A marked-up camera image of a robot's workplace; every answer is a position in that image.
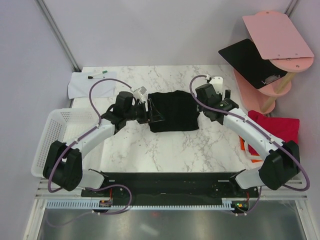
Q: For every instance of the green capped marker pen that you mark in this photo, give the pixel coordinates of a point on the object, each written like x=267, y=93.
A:
x=97, y=75

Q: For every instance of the white folded t-shirt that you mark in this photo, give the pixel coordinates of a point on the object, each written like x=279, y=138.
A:
x=252, y=157

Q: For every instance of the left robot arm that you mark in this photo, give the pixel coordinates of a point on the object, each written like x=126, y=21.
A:
x=64, y=162

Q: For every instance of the white slotted cable duct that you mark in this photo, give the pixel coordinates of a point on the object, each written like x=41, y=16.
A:
x=96, y=204

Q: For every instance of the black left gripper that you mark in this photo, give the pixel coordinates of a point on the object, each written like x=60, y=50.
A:
x=152, y=115

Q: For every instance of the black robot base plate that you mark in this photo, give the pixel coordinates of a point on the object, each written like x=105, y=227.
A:
x=170, y=187

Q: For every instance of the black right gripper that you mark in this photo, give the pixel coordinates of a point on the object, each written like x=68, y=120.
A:
x=227, y=94

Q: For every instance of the orange folded t-shirt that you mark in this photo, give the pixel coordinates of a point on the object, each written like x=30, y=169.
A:
x=241, y=140

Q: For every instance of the black t-shirt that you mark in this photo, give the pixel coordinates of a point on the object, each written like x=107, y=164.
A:
x=178, y=109

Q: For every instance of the aluminium frame post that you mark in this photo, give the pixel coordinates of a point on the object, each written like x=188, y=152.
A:
x=44, y=9

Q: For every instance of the red folded t-shirt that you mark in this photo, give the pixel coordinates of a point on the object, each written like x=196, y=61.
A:
x=286, y=129

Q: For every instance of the black clipboard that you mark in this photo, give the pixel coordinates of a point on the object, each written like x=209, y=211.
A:
x=245, y=58

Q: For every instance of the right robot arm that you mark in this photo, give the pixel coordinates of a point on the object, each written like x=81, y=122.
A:
x=280, y=158

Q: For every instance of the white plastic basket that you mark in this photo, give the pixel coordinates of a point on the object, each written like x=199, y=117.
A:
x=62, y=125

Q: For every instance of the pink wooden shelf stand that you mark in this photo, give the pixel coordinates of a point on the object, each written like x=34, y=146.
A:
x=278, y=41

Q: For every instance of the white paper sheet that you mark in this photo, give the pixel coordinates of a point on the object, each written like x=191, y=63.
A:
x=79, y=85

